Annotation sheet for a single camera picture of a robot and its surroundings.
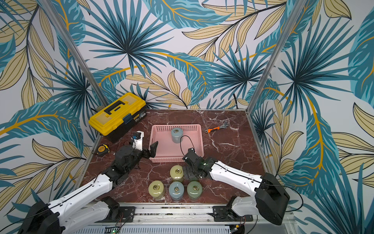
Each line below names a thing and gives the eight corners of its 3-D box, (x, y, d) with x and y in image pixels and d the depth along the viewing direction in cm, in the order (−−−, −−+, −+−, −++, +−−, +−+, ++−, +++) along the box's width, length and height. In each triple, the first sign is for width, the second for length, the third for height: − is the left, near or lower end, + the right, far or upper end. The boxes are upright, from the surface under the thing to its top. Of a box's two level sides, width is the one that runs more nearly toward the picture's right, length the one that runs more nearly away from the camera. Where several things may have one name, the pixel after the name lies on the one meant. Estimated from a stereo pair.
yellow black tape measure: (99, 155, 95) (97, 153, 93) (99, 148, 98) (97, 145, 96) (109, 153, 96) (107, 150, 94) (109, 145, 100) (107, 143, 97)
